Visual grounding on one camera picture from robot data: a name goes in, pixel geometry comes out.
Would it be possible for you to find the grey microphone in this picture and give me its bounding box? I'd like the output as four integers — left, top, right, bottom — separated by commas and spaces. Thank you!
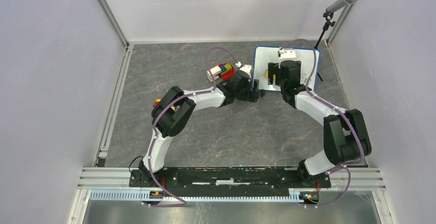
325, 0, 358, 13

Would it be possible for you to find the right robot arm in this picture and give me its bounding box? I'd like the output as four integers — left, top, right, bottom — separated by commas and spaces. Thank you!
267, 60, 372, 187

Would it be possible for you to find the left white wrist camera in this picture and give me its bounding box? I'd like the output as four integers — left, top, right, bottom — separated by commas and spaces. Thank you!
235, 61, 253, 79

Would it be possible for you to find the white cable duct rail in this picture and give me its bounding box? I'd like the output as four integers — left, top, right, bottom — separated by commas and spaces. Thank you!
89, 190, 319, 203

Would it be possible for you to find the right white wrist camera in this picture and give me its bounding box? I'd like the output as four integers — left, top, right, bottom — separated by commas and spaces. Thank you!
278, 48, 297, 62

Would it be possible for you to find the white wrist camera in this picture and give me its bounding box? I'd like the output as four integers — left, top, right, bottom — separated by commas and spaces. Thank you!
235, 61, 253, 79
278, 48, 297, 62

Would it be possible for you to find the black microphone stand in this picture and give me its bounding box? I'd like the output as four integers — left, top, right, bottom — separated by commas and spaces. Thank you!
313, 11, 336, 82

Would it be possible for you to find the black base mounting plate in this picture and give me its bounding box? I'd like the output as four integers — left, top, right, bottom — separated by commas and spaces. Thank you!
129, 166, 331, 197

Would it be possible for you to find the blue framed whiteboard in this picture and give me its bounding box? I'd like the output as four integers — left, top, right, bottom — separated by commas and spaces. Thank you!
252, 46, 314, 92

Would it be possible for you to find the red toy block car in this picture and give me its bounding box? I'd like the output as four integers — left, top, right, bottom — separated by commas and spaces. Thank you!
153, 99, 161, 107

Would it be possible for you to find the white red toy block stack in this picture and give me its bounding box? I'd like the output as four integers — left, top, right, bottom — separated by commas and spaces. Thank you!
206, 63, 235, 82

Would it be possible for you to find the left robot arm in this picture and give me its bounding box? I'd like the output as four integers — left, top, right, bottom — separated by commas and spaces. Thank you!
138, 69, 261, 187

